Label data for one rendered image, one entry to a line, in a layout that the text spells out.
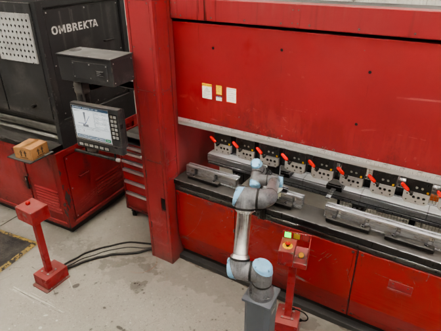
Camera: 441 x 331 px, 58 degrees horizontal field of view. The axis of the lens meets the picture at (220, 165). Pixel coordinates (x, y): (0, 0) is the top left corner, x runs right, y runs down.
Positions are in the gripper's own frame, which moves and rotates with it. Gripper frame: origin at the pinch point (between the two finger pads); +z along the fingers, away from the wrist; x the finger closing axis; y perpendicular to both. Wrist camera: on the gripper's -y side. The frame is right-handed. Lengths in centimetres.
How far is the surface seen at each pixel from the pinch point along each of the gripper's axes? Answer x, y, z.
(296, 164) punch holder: -19.2, 17.4, -10.8
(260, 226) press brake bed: 2.2, -26.5, 25.3
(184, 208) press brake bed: 75, -31, 32
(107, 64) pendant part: 103, 22, -94
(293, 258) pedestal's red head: -36, -44, 4
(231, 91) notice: 34, 47, -45
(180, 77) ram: 80, 49, -48
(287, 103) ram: -9, 46, -44
